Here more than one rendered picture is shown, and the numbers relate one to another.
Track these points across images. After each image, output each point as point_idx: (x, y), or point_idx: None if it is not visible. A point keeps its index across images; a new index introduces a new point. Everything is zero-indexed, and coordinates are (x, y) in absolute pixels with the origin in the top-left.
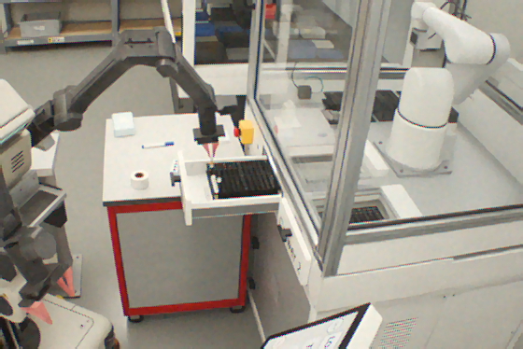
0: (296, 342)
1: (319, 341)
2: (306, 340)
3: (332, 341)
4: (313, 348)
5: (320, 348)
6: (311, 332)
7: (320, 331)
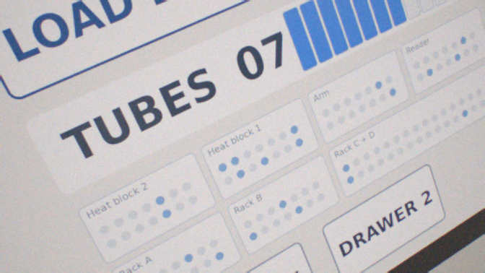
0: (84, 250)
1: (45, 105)
2: (58, 201)
3: (31, 22)
4: (86, 101)
5: (78, 51)
6: (17, 222)
7: (0, 162)
